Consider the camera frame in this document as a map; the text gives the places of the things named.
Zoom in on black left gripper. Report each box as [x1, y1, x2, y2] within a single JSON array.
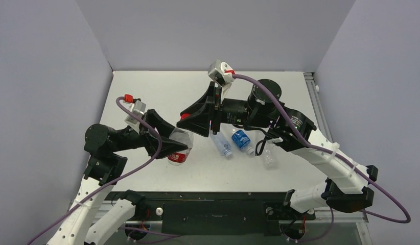
[[112, 109, 189, 157]]

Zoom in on red label clear bottle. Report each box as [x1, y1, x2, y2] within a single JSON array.
[[167, 128, 194, 166]]

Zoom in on clear bottle white cap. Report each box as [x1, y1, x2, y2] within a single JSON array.
[[209, 132, 233, 159]]

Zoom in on red bottle cap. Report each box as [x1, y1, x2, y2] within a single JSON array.
[[180, 113, 190, 120]]

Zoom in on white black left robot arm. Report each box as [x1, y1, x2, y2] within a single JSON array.
[[48, 109, 188, 244]]

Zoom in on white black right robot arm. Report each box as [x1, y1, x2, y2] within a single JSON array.
[[177, 75, 378, 218]]

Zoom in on blue label clear bottle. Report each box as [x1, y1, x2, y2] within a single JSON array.
[[231, 128, 254, 155]]

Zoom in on clear unlabelled bottle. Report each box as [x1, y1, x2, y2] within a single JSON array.
[[262, 141, 279, 170]]

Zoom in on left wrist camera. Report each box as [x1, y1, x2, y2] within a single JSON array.
[[124, 100, 146, 132]]

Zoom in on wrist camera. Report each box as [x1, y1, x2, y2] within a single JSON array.
[[207, 60, 235, 87], [124, 100, 146, 132]]

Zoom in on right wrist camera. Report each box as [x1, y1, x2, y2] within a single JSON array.
[[207, 60, 235, 87]]

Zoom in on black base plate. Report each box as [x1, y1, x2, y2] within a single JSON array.
[[127, 191, 315, 236]]

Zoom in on aluminium rail frame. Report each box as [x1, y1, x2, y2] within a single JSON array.
[[285, 72, 366, 209]]

